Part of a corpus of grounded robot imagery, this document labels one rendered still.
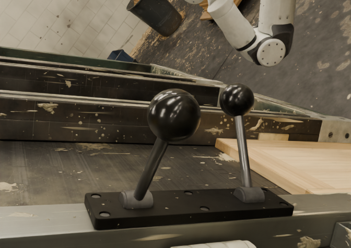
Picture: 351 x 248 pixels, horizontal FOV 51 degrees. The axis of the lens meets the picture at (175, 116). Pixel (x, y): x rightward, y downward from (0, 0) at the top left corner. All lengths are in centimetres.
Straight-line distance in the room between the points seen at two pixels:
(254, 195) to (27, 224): 21
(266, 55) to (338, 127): 25
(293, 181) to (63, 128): 38
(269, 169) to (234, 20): 47
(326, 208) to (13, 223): 31
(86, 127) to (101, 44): 530
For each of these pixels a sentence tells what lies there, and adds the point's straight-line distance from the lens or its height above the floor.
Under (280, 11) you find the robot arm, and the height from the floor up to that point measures 120.
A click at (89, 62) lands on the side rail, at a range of 217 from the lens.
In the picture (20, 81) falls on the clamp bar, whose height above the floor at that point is 155.
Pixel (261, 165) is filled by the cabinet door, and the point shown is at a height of 124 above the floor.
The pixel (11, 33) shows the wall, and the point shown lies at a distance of 574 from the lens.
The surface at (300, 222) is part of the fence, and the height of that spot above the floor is 134.
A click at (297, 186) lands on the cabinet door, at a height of 124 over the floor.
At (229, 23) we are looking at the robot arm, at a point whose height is 127.
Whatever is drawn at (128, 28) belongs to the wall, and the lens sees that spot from 608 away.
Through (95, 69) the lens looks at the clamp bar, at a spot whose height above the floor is 136.
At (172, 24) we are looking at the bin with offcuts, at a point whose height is 8.
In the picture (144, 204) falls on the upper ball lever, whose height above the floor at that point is 150.
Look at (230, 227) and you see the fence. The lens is 36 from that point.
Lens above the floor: 166
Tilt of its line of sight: 27 degrees down
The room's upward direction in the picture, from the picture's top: 52 degrees counter-clockwise
